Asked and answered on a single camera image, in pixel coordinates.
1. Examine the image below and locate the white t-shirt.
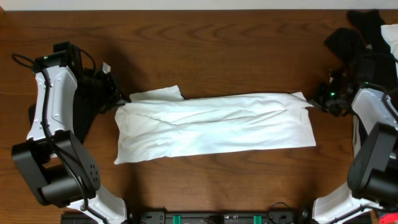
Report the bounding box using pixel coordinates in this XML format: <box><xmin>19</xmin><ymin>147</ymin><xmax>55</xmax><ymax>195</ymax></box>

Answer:
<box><xmin>114</xmin><ymin>85</ymin><xmax>316</xmax><ymax>164</ymax></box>

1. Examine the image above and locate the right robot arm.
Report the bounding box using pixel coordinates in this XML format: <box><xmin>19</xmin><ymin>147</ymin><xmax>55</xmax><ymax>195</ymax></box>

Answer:
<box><xmin>308</xmin><ymin>81</ymin><xmax>397</xmax><ymax>223</ymax></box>

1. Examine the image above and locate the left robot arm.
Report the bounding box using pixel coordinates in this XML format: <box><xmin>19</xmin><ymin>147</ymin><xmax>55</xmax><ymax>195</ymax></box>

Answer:
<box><xmin>12</xmin><ymin>42</ymin><xmax>131</xmax><ymax>223</ymax></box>

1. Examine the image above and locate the folded black garment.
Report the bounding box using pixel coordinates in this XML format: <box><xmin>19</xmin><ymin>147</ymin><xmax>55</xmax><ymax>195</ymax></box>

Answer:
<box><xmin>26</xmin><ymin>72</ymin><xmax>94</xmax><ymax>141</ymax></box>

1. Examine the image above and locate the dark navy garment pile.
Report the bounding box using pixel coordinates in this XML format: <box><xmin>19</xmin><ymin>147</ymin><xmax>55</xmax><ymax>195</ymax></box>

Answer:
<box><xmin>325</xmin><ymin>9</ymin><xmax>397</xmax><ymax>90</ymax></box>

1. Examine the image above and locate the white garment under pile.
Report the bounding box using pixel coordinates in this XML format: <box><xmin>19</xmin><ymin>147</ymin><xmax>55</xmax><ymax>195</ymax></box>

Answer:
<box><xmin>381</xmin><ymin>24</ymin><xmax>398</xmax><ymax>58</ymax></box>

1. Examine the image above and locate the pink trimmed knit item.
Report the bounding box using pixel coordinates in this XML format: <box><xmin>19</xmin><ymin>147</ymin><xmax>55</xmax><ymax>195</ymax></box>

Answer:
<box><xmin>376</xmin><ymin>212</ymin><xmax>398</xmax><ymax>224</ymax></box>

